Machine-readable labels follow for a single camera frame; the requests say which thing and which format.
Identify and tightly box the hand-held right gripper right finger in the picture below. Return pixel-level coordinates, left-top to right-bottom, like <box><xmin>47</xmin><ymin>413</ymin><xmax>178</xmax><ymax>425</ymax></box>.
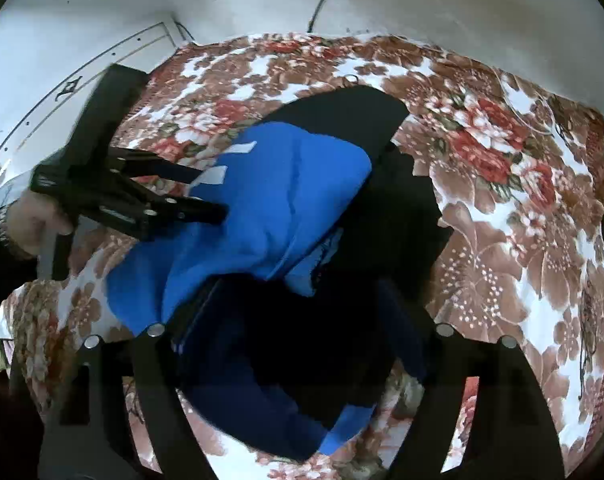
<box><xmin>389</xmin><ymin>323</ymin><xmax>565</xmax><ymax>480</ymax></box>

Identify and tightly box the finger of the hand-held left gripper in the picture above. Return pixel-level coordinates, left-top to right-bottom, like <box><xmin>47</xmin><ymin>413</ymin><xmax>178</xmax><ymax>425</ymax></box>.
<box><xmin>114</xmin><ymin>147</ymin><xmax>203</xmax><ymax>184</ymax></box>
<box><xmin>149</xmin><ymin>198</ymin><xmax>230</xmax><ymax>227</ymax></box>

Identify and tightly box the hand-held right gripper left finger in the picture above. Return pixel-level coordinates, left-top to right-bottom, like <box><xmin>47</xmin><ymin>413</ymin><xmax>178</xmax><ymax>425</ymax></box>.
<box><xmin>9</xmin><ymin>324</ymin><xmax>217</xmax><ymax>480</ymax></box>

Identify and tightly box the blue and black jacket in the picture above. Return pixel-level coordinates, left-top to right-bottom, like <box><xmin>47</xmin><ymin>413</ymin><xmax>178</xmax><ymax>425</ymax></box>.
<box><xmin>106</xmin><ymin>85</ymin><xmax>455</xmax><ymax>463</ymax></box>

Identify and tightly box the person's left hand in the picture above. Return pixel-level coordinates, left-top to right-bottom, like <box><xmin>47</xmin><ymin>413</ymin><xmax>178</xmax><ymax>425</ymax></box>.
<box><xmin>4</xmin><ymin>192</ymin><xmax>77</xmax><ymax>261</ymax></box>

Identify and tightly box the white door with trim lines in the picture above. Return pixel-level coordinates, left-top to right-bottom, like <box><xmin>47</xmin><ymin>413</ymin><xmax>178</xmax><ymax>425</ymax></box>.
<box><xmin>0</xmin><ymin>21</ymin><xmax>179</xmax><ymax>161</ymax></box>

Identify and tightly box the floral brown red blanket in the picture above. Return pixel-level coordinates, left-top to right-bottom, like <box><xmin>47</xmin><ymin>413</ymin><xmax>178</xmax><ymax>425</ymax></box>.
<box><xmin>2</xmin><ymin>32</ymin><xmax>604</xmax><ymax>480</ymax></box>

